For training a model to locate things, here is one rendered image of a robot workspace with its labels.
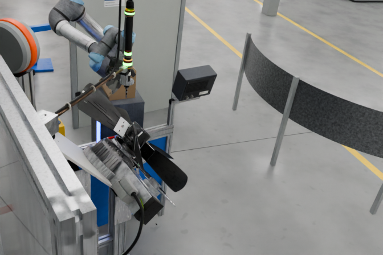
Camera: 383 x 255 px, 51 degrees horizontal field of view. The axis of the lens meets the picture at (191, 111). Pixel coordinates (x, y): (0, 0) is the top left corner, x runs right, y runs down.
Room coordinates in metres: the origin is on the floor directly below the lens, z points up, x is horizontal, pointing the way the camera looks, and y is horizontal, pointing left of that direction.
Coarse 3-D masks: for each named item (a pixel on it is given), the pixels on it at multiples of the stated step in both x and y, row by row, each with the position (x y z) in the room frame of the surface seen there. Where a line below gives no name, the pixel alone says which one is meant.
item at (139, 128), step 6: (138, 126) 1.69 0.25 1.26; (126, 132) 1.68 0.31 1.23; (132, 132) 1.67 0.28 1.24; (138, 132) 1.67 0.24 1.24; (144, 132) 1.67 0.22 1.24; (120, 138) 1.64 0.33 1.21; (126, 138) 1.66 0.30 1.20; (132, 138) 1.65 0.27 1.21; (138, 138) 1.65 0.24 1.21; (144, 138) 1.67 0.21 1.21; (120, 144) 1.62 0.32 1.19; (126, 144) 1.62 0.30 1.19; (132, 144) 1.65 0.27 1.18; (132, 150) 1.62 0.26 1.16
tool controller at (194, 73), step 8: (184, 72) 2.42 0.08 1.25; (192, 72) 2.45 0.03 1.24; (200, 72) 2.47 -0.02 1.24; (208, 72) 2.50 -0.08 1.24; (176, 80) 2.43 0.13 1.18; (184, 80) 2.36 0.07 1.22; (192, 80) 2.38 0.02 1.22; (200, 80) 2.42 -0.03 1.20; (208, 80) 2.47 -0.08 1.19; (176, 88) 2.42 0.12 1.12; (184, 88) 2.37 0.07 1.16; (192, 88) 2.41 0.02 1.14; (200, 88) 2.45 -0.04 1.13; (208, 88) 2.50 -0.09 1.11; (176, 96) 2.42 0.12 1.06; (184, 96) 2.39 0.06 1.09; (192, 96) 2.41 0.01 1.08; (200, 96) 2.50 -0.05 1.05
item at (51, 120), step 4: (40, 112) 1.21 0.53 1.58; (44, 112) 1.21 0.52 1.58; (48, 112) 1.22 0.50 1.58; (40, 116) 1.18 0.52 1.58; (44, 116) 1.19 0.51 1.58; (48, 116) 1.19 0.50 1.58; (52, 116) 1.19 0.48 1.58; (56, 116) 1.20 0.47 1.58; (44, 120) 1.16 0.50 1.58; (48, 120) 1.17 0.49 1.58; (52, 120) 1.18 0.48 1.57; (56, 120) 1.20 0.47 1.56; (44, 124) 1.14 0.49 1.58; (48, 124) 1.16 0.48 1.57; (52, 124) 1.18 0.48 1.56; (56, 124) 1.20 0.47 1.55; (48, 128) 1.16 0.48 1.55; (52, 128) 1.18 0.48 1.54; (56, 128) 1.20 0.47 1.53; (52, 132) 1.18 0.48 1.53; (56, 132) 1.20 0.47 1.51
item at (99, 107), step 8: (88, 88) 1.72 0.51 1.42; (88, 96) 1.67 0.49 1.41; (96, 96) 1.71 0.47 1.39; (104, 96) 1.75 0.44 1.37; (80, 104) 1.59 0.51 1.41; (88, 104) 1.63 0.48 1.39; (96, 104) 1.66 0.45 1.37; (104, 104) 1.70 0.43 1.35; (112, 104) 1.74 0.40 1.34; (88, 112) 1.59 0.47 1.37; (96, 112) 1.63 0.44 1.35; (104, 112) 1.66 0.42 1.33; (112, 112) 1.70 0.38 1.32; (96, 120) 1.60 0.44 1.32; (104, 120) 1.63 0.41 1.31; (112, 120) 1.66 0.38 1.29; (112, 128) 1.63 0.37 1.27
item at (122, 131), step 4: (120, 120) 1.70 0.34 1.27; (124, 120) 1.72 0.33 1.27; (120, 124) 1.69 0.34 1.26; (124, 124) 1.70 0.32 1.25; (128, 124) 1.72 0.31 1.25; (116, 128) 1.65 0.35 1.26; (120, 128) 1.67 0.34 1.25; (124, 128) 1.68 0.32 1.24; (116, 132) 1.64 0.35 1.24; (120, 132) 1.65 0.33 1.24; (124, 132) 1.67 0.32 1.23
